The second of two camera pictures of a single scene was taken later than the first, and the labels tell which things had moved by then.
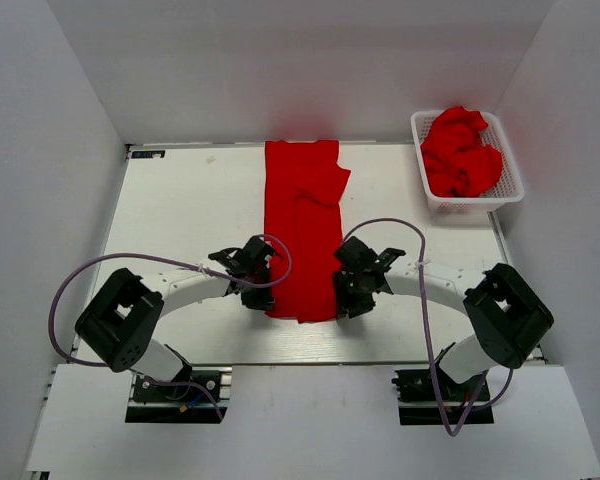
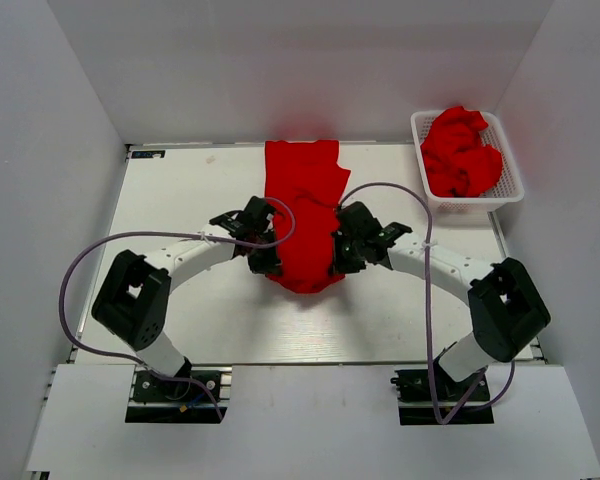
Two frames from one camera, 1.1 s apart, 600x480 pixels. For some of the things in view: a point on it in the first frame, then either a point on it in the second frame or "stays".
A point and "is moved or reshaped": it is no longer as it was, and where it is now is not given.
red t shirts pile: [458, 162] stays
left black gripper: [262, 301] → [268, 264]
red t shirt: [303, 187] is moved or reshaped
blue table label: [148, 154] stays
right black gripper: [344, 300] → [341, 265]
